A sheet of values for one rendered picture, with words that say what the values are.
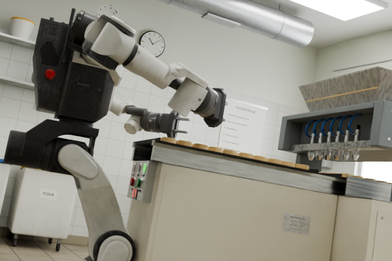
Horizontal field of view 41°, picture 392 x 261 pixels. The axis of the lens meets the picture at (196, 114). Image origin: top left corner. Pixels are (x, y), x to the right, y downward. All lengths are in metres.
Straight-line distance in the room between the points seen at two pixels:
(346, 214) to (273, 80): 5.19
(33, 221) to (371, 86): 3.79
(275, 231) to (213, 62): 4.87
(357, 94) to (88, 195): 1.09
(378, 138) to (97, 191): 0.97
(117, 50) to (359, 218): 1.04
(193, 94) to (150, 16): 4.95
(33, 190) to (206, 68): 2.65
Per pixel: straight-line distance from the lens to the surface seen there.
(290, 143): 2.50
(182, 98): 1.47
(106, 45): 1.40
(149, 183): 1.80
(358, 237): 1.94
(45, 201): 5.23
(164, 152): 1.77
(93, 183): 1.81
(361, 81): 2.14
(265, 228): 1.91
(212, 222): 1.82
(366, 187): 2.07
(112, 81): 1.82
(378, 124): 1.94
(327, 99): 2.34
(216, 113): 1.62
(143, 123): 2.32
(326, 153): 2.25
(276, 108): 7.08
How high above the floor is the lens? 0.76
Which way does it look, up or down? 8 degrees up
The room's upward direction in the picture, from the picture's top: 10 degrees clockwise
